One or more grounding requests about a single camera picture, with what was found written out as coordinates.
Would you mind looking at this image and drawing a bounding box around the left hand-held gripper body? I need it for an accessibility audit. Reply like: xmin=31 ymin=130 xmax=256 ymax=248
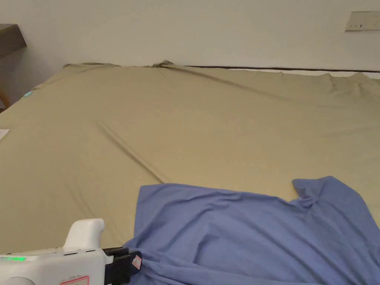
xmin=0 ymin=218 xmax=117 ymax=285

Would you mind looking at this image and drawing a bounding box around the blue shirt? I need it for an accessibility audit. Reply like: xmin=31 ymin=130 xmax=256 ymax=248
xmin=122 ymin=176 xmax=380 ymax=285

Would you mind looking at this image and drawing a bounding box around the bed with beige sheet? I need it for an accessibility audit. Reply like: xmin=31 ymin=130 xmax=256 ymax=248
xmin=0 ymin=60 xmax=380 ymax=285

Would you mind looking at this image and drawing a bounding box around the wooden chair leg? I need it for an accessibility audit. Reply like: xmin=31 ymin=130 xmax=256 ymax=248
xmin=0 ymin=87 xmax=12 ymax=113

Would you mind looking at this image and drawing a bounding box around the dark wooden shelf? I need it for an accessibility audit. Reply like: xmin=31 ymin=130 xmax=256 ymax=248
xmin=0 ymin=23 xmax=28 ymax=59

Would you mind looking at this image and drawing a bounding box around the white wall switch panel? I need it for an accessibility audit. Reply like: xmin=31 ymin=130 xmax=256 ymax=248
xmin=344 ymin=11 xmax=380 ymax=33

